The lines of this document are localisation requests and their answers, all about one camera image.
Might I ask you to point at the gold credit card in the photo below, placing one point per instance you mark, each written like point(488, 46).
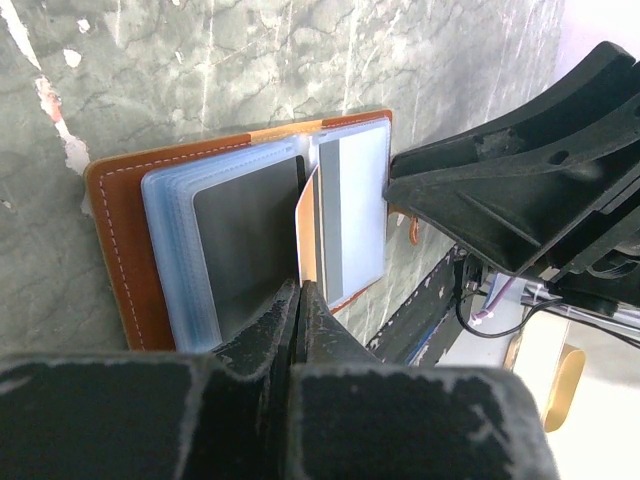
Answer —
point(307, 230)

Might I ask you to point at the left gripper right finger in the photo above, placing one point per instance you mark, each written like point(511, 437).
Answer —
point(351, 416)

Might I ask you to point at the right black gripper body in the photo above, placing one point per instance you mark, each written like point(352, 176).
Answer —
point(595, 262)

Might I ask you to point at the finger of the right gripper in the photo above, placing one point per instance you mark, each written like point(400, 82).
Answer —
point(535, 185)

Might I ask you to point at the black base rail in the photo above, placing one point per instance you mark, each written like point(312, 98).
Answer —
point(424, 327)

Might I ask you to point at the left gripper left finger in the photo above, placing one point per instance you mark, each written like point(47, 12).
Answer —
point(215, 415)

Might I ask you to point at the black credit card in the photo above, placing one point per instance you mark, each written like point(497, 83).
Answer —
point(247, 230)

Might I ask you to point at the brown leather card holder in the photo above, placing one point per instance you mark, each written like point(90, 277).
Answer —
point(198, 237)

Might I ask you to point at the white credit card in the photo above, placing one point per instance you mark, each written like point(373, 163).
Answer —
point(353, 172)

